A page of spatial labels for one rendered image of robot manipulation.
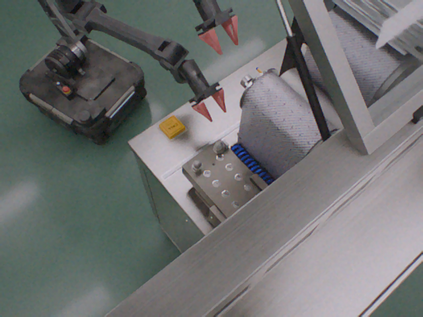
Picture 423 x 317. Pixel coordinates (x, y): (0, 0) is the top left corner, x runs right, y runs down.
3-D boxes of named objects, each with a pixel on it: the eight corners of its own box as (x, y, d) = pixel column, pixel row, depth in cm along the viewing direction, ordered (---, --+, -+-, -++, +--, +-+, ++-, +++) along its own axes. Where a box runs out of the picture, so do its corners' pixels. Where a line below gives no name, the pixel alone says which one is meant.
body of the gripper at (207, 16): (196, 34, 116) (184, 9, 114) (224, 17, 119) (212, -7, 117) (206, 29, 110) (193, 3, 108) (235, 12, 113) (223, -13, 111)
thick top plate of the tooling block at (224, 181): (219, 146, 141) (219, 137, 135) (303, 235, 127) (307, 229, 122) (182, 173, 136) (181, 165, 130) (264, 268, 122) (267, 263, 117)
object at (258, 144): (238, 140, 135) (242, 108, 119) (288, 191, 127) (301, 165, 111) (236, 141, 135) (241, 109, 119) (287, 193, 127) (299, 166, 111)
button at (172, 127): (174, 117, 154) (173, 113, 152) (185, 130, 152) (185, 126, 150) (158, 127, 152) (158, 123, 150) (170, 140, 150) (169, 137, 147)
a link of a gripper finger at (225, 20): (218, 54, 120) (203, 24, 117) (237, 43, 122) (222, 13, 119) (229, 51, 114) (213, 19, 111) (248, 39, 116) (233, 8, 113)
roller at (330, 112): (293, 85, 135) (301, 61, 124) (351, 138, 126) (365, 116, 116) (266, 104, 131) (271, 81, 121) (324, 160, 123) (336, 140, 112)
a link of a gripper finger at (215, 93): (210, 121, 139) (195, 97, 137) (227, 110, 141) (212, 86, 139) (218, 119, 132) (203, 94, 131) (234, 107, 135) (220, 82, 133)
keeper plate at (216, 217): (213, 216, 135) (214, 204, 126) (233, 240, 132) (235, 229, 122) (207, 221, 135) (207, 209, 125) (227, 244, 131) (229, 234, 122)
